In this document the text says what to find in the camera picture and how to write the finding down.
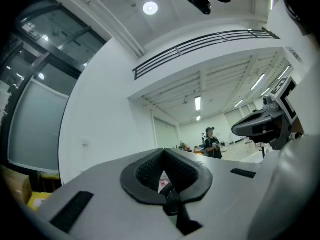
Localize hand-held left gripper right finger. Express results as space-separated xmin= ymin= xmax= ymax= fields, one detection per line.
xmin=163 ymin=147 xmax=261 ymax=240

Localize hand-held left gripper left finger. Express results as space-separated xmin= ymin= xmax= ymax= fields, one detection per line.
xmin=37 ymin=147 xmax=181 ymax=240

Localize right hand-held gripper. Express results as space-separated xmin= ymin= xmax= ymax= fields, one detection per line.
xmin=231 ymin=76 xmax=305 ymax=151

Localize yellow lid bin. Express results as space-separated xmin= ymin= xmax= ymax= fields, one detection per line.
xmin=26 ymin=191 xmax=54 ymax=212

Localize ceiling tube lights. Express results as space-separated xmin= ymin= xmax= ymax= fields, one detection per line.
xmin=194 ymin=65 xmax=292 ymax=122

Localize plain cardboard box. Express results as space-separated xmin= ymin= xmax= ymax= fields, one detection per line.
xmin=0 ymin=165 xmax=33 ymax=205

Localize dark framed glass partition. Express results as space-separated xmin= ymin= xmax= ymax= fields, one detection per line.
xmin=0 ymin=0 xmax=108 ymax=175

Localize black balcony railing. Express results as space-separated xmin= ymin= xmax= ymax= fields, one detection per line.
xmin=132 ymin=29 xmax=281 ymax=81

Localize round ceiling lamp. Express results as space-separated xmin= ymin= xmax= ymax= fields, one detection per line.
xmin=142 ymin=1 xmax=159 ymax=16

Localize white ceiling pipes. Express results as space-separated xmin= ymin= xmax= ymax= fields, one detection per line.
xmin=82 ymin=0 xmax=146 ymax=59

